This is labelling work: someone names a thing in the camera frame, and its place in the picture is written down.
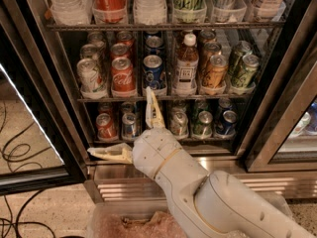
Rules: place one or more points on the blue can bottom shelf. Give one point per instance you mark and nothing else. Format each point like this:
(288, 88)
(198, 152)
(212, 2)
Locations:
(226, 123)

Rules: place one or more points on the white can shelf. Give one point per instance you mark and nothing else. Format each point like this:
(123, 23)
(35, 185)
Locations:
(89, 51)
(97, 39)
(90, 76)

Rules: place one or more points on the green can front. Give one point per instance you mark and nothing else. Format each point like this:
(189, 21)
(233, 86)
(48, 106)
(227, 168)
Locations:
(247, 67)

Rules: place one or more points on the blue pepsi can rear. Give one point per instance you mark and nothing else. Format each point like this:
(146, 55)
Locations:
(154, 46)

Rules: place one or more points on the clear bin with brown wrap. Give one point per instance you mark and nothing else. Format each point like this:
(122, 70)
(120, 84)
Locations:
(137, 219)

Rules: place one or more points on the orange can rear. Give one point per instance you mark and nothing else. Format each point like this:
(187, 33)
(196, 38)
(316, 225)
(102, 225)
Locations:
(205, 36)

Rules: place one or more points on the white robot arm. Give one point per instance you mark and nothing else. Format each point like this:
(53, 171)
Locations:
(205, 205)

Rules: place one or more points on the blue-white can bottom shelf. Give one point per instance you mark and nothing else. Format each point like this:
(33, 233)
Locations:
(129, 125)

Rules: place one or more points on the white can rear middle shelf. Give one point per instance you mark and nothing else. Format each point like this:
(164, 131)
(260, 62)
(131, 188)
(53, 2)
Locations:
(97, 39)

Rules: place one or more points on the brown tea bottle white cap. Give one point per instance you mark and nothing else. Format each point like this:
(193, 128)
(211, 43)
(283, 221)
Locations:
(187, 58)

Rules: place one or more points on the orange can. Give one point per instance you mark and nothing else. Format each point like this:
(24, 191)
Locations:
(214, 71)
(208, 50)
(205, 36)

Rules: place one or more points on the blue pepsi can front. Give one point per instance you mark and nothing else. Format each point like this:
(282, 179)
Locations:
(152, 72)

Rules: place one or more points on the clear water bottle top middle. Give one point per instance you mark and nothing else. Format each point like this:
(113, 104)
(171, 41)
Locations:
(150, 12)

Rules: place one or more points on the red coke can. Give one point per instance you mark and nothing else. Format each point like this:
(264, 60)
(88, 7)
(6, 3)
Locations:
(119, 50)
(122, 75)
(125, 37)

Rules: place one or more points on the green can bottom shelf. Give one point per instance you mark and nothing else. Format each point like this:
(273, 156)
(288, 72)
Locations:
(202, 125)

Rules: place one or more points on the orange can front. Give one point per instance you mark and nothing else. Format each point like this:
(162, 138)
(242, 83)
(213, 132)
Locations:
(214, 71)

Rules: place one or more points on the clear water bottle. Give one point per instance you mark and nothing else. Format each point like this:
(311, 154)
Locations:
(72, 12)
(150, 12)

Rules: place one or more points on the white-orange can bottom shelf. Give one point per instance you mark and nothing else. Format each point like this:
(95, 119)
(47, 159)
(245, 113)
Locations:
(178, 123)

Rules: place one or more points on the blue pepsi can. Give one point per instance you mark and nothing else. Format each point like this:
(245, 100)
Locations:
(152, 72)
(154, 46)

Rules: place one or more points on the red can bottom shelf front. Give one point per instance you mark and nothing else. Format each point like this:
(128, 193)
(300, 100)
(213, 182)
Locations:
(105, 126)

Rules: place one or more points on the white can front middle shelf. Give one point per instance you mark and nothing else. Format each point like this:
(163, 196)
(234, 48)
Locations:
(90, 76)

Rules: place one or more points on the clear bin with bubble wrap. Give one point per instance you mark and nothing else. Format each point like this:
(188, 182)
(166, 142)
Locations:
(278, 201)

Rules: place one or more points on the green can rear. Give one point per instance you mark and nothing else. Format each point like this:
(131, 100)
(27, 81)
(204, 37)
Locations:
(241, 49)

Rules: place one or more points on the clear water bottle top left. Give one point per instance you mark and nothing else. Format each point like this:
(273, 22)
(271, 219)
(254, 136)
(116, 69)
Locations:
(72, 12)

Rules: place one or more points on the open fridge glass door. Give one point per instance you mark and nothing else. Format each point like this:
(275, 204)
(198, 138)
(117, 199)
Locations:
(37, 150)

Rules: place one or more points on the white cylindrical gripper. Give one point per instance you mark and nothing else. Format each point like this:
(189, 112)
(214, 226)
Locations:
(154, 150)

